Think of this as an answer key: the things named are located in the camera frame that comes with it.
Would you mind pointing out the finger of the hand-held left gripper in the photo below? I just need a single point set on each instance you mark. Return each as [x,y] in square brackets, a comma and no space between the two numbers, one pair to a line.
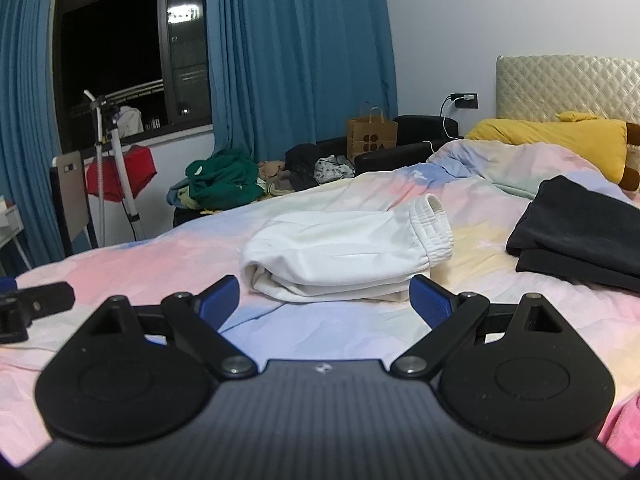
[45,302]
[6,284]

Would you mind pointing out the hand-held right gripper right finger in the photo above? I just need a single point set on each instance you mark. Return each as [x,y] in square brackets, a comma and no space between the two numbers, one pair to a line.
[430,303]

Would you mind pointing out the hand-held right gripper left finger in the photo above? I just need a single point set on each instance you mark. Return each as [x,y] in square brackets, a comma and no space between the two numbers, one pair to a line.
[220,301]

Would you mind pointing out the white pants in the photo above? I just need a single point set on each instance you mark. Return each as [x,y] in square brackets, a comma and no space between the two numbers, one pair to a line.
[340,245]

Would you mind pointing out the white desk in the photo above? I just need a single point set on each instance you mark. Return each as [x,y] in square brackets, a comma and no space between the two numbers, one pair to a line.
[7,225]

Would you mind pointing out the pastel rainbow blanket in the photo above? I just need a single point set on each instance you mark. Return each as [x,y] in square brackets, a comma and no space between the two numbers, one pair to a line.
[150,260]

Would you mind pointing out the black and white chair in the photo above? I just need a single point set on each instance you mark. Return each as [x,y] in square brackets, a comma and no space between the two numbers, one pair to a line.
[70,200]

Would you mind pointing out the green garment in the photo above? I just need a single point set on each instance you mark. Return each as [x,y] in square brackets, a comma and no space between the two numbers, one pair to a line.
[225,182]

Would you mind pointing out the beige cloth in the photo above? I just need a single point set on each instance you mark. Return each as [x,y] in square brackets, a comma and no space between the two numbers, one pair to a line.
[274,175]

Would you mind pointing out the white tripod stand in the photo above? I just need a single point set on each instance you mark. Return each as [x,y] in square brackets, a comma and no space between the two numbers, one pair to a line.
[122,175]

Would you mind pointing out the red cloth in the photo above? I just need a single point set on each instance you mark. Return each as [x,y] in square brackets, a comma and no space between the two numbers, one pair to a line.
[135,170]

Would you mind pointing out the black crumpled garment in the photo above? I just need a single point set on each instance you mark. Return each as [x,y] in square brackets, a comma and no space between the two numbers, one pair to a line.
[302,165]

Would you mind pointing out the black folded garment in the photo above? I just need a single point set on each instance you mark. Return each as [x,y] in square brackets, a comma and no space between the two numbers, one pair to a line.
[575,230]

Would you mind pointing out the white patterned cloth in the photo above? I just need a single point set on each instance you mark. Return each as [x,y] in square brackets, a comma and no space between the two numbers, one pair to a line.
[332,170]

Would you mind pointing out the black sofa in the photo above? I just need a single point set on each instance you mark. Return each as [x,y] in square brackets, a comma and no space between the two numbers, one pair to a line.
[425,132]

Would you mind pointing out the blue curtain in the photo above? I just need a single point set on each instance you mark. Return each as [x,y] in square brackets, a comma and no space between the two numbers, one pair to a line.
[300,60]
[25,110]

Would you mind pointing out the brown paper bag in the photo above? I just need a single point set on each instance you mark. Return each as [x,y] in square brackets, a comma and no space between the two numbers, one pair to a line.
[372,137]

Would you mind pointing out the yellow pillow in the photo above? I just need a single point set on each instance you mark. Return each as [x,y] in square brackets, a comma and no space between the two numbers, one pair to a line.
[550,145]

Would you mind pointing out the white hanging cloth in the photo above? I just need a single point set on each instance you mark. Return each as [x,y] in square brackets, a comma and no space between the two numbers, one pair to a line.
[131,120]

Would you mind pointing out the pink cloth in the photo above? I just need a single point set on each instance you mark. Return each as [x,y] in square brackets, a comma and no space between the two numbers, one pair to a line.
[622,430]

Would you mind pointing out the brown plush toy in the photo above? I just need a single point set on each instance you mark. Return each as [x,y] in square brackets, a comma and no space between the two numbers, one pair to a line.
[632,170]

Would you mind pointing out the beige quilted headboard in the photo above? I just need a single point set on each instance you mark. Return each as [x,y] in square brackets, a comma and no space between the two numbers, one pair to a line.
[565,87]

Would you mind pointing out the dark framed window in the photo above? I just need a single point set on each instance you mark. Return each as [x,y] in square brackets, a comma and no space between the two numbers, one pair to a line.
[115,35]

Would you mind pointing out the black wall outlet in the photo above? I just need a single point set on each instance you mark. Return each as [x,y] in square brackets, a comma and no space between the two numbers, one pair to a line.
[465,100]

